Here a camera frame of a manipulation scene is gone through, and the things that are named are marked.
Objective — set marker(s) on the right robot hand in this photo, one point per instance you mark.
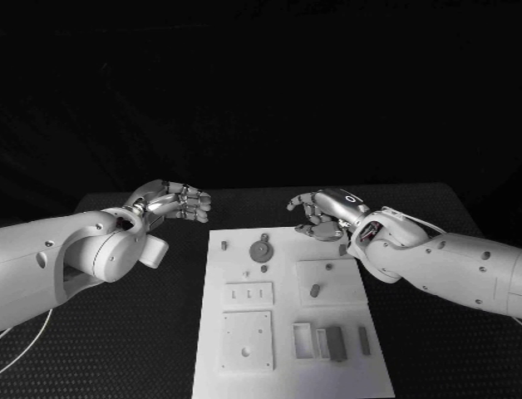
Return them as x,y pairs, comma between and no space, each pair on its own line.
332,204

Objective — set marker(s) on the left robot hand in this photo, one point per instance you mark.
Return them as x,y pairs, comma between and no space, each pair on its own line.
171,201

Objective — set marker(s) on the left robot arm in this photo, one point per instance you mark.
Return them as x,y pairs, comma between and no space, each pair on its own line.
24,268

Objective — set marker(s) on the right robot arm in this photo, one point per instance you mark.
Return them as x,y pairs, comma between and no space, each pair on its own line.
449,265

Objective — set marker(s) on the white task board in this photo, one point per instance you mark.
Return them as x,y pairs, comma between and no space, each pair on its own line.
283,371

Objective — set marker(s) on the grey gear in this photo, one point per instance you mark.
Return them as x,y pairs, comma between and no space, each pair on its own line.
262,250

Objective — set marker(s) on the grey oblong plug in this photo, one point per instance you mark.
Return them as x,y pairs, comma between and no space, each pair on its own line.
315,290

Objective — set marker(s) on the grey long bar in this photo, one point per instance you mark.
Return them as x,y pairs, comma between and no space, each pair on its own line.
364,340

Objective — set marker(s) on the grey rectangular block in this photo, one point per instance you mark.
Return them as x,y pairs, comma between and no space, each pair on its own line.
335,343

